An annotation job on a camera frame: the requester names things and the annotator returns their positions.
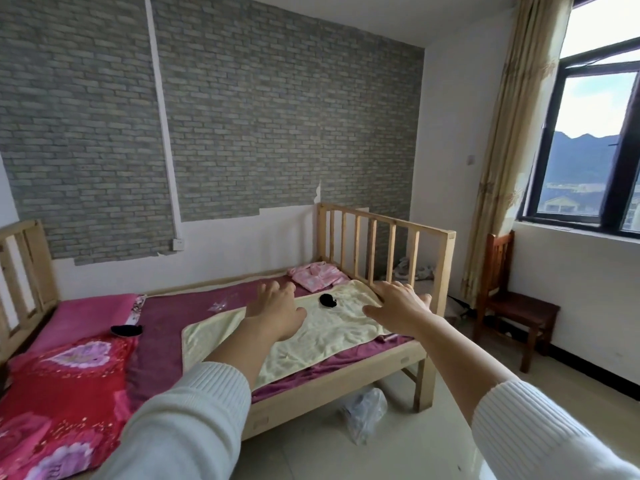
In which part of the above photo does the person's right forearm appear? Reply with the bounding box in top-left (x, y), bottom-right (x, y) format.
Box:
top-left (402, 315), bottom-right (640, 480)

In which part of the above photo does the pale yellow towel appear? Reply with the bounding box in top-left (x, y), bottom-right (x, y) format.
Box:
top-left (181, 280), bottom-right (401, 388)

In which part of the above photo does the purple bed sheet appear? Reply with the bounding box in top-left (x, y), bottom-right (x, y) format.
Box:
top-left (125, 274), bottom-right (416, 411)

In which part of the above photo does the red floral quilt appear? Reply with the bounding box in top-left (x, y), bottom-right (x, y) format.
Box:
top-left (0, 335), bottom-right (139, 480)

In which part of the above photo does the beige curtain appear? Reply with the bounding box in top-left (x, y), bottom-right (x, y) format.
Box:
top-left (460, 0), bottom-right (577, 301)

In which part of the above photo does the brown wooden chair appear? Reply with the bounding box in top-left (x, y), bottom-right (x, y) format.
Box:
top-left (472, 230), bottom-right (561, 374)

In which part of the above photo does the black framed window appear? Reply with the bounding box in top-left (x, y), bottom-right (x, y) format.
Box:
top-left (517, 0), bottom-right (640, 240)

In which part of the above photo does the pink folded garment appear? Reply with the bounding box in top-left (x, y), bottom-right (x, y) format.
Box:
top-left (287, 261), bottom-right (351, 291)

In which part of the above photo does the white crumpled cloth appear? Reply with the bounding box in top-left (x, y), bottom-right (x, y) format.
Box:
top-left (392, 257), bottom-right (439, 283)

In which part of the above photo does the person's left hand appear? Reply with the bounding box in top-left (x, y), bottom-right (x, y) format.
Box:
top-left (243, 281), bottom-right (308, 341)

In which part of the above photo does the wooden bed frame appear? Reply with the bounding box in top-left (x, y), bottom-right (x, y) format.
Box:
top-left (0, 202), bottom-right (457, 443)

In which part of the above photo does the white wall conduit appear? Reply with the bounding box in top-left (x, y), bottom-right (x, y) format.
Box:
top-left (143, 0), bottom-right (182, 241)

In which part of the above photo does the person's left forearm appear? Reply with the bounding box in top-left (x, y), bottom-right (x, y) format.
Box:
top-left (92, 322), bottom-right (288, 480)

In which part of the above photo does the pink pillow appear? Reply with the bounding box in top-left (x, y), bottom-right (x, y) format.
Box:
top-left (24, 294), bottom-right (147, 356)

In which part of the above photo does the person's right hand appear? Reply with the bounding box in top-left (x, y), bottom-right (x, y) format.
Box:
top-left (361, 281), bottom-right (434, 336)

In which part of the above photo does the clear plastic bag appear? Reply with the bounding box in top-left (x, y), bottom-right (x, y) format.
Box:
top-left (340, 387), bottom-right (389, 445)

